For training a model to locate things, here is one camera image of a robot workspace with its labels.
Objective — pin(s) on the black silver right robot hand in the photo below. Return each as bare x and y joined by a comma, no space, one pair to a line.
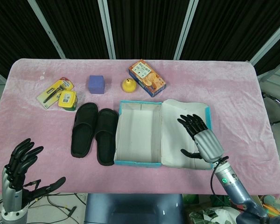
208,144

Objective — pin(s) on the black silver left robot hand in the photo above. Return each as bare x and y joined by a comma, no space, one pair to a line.
14,193

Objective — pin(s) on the black slipper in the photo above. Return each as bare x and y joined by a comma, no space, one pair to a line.
106,140
82,130

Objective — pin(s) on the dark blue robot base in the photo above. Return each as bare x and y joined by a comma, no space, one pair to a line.
133,210

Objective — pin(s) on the teal cardboard shoe box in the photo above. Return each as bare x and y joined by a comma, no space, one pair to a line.
137,133

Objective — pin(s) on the orange cracker box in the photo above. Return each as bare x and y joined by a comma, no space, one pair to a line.
147,78

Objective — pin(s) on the pink plush tablecloth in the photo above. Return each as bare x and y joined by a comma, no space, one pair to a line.
49,140

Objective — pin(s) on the white green patterned bag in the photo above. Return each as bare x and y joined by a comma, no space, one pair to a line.
210,214

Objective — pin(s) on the yellow toy pear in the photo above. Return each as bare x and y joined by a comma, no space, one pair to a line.
129,86

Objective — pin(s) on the yellow razor blister pack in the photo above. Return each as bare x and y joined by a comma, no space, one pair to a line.
49,93

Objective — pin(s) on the yellow-lidded green container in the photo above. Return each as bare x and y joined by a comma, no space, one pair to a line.
66,99

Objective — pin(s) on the black curtain panel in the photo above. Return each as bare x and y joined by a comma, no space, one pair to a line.
147,28
77,28
231,28
11,30

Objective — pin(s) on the purple foam cube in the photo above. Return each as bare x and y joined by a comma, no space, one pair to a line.
96,84

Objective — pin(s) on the metal chair frame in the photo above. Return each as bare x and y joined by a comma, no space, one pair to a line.
276,102

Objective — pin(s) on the grey partition post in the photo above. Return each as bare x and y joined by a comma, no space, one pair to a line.
108,32
270,39
184,32
49,32

